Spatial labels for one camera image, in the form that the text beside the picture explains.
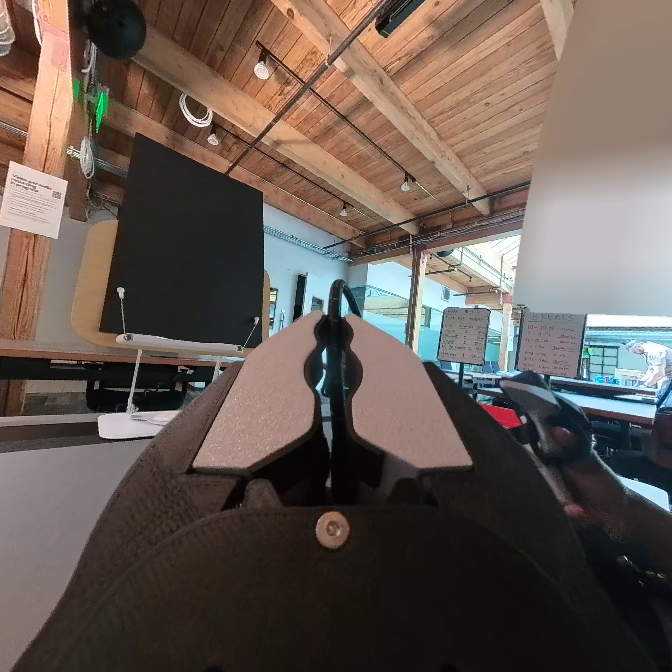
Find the person's right hand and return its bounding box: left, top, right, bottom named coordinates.
left=540, top=424, right=632, bottom=520

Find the long wooden table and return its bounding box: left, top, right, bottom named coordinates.
left=474, top=373, right=663, bottom=427

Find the black linear light fixture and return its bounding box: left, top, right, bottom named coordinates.
left=375, top=0, right=427, bottom=39

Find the wooden post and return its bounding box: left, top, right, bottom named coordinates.
left=0, top=0, right=75, bottom=417

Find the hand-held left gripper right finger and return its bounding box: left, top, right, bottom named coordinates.
left=342, top=313, right=474, bottom=504

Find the white paper notice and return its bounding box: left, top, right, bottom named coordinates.
left=0, top=160, right=69, bottom=240

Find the black acoustic panel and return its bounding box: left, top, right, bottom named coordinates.
left=100, top=133, right=265, bottom=350

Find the metal cable tray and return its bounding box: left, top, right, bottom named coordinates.
left=262, top=225, right=354, bottom=263

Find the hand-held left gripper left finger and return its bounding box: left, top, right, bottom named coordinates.
left=191, top=310, right=334, bottom=477

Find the wooden desk with black frame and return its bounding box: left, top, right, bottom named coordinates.
left=0, top=338, right=247, bottom=417

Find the red object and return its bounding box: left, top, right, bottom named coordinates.
left=479, top=402, right=527, bottom=430

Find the handwritten whiteboard on stand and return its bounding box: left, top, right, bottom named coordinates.
left=436, top=307, right=492, bottom=389
left=515, top=309, right=588, bottom=384

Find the black ceiling pipe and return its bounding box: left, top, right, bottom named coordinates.
left=322, top=181, right=532, bottom=251

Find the thin black ceiling rod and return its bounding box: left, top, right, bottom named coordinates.
left=225, top=0, right=397, bottom=175

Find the white metal stand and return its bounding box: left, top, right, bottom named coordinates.
left=97, top=286, right=261, bottom=441

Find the person's right forearm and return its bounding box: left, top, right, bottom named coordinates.
left=596, top=464, right=672, bottom=581

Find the black lighting track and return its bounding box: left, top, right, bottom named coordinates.
left=255, top=41, right=417, bottom=183
left=209, top=124, right=354, bottom=212

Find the black hdmi cable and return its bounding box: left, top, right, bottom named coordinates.
left=320, top=279, right=364, bottom=502

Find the white cable coil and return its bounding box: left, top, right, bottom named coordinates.
left=178, top=93, right=214, bottom=128

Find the black dome speaker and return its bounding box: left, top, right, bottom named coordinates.
left=83, top=0, right=147, bottom=60

